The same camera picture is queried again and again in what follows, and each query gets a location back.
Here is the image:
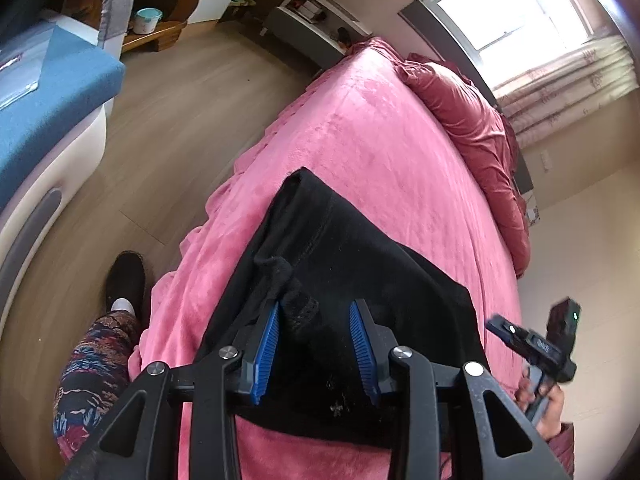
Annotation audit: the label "white and grey couch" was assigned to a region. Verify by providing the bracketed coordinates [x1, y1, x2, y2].
[0, 10, 108, 313]

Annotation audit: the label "window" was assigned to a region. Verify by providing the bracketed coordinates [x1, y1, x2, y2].
[435, 0, 601, 61]

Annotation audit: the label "person's right hand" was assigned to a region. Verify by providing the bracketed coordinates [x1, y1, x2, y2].
[515, 367, 566, 441]

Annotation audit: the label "person's patterned trouser leg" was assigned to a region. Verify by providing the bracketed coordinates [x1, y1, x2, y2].
[52, 310, 143, 466]

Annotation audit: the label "dark slipper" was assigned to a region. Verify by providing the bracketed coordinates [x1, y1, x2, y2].
[105, 252, 147, 328]

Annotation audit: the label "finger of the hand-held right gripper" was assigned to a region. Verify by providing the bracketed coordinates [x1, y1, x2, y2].
[486, 315, 532, 352]

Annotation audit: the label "teal cup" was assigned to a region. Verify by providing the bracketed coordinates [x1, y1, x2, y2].
[134, 7, 162, 34]

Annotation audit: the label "dark pink pillow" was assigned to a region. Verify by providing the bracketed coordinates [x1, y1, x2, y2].
[397, 52, 533, 278]

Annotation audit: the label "dark bed headboard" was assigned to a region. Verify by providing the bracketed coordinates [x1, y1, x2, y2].
[400, 0, 536, 196]

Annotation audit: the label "person's right forearm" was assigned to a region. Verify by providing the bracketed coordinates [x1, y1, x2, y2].
[546, 421, 577, 477]

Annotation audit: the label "grey bedside shelf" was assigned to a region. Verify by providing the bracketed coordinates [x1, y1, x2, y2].
[265, 0, 373, 68]

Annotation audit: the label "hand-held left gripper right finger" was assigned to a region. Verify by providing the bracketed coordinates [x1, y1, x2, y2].
[348, 299, 576, 480]

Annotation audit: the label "patterned curtain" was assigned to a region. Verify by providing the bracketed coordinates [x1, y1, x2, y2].
[492, 45, 636, 147]

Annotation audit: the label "black pants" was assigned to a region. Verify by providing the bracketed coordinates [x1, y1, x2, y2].
[192, 167, 491, 453]

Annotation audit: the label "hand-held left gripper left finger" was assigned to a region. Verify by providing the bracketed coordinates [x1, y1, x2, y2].
[60, 301, 281, 480]

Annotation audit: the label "grey armchair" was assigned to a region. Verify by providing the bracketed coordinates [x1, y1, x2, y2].
[55, 0, 136, 56]

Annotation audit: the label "pink fleece blanket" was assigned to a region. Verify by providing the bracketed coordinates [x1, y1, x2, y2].
[127, 37, 523, 480]

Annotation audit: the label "blue mat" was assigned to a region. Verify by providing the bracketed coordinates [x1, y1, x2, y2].
[0, 22, 126, 211]

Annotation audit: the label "low wooden stool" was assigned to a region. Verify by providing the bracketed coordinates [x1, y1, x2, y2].
[121, 20, 188, 53]

